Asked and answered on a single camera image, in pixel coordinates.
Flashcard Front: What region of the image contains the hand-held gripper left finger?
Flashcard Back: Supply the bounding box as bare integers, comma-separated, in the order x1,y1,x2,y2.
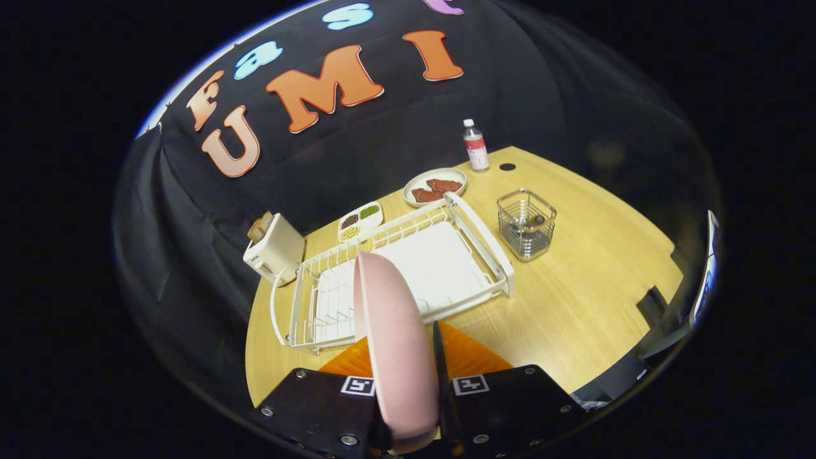
254,337,393,459

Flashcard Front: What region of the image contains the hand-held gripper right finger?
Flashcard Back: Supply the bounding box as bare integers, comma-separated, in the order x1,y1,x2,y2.
432,321,588,459

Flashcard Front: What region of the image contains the pink plate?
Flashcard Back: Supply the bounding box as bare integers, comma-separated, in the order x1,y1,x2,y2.
353,251,442,455

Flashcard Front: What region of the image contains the white dish rack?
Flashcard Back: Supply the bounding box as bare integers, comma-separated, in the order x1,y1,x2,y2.
280,191,516,354

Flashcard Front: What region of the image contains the metal wire basket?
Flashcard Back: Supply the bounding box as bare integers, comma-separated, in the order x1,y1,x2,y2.
497,188,557,262

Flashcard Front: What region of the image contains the white plate with meat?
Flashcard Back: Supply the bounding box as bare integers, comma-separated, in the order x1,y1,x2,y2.
403,167,467,208

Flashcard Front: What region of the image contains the white toaster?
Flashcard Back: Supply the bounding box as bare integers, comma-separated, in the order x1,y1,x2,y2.
243,212,307,286

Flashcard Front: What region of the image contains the white divided bean tray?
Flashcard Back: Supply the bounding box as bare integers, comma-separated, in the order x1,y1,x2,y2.
337,201,384,244

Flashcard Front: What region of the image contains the clear water bottle red label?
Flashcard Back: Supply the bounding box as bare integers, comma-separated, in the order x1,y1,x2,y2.
463,119,490,172

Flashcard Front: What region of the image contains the white toaster cable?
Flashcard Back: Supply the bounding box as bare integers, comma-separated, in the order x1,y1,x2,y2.
270,265,300,348

